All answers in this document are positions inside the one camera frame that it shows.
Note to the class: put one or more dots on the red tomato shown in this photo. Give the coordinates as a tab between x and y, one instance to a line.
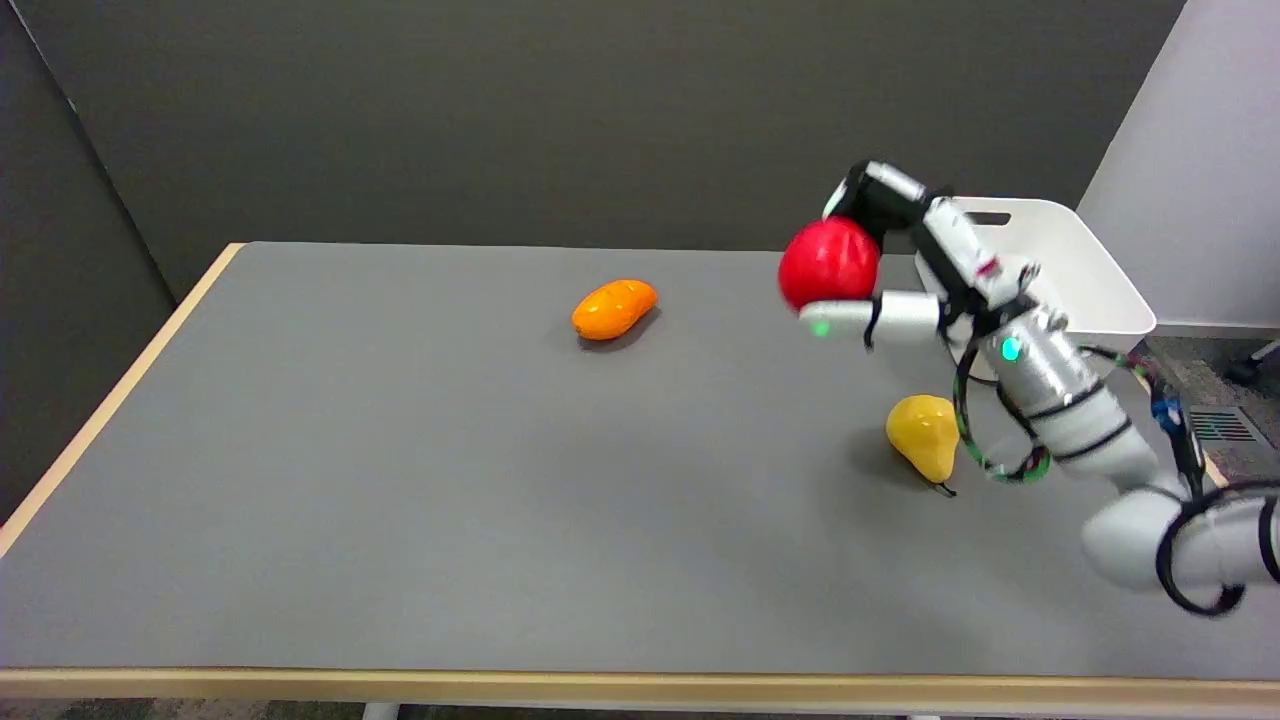
829	263

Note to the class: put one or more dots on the table leg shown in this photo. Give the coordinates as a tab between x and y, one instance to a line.
380	711

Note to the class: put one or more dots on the orange mango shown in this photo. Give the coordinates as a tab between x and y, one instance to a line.
613	308

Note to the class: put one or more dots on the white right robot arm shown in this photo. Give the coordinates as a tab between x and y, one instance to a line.
1100	425

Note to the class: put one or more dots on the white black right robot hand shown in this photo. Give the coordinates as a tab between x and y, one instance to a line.
955	262

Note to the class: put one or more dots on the yellow pear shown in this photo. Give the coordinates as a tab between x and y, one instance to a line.
925	435

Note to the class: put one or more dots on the white plastic box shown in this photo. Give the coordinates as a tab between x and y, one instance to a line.
1080	275

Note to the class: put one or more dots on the black chair base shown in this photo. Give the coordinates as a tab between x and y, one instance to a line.
1255	365

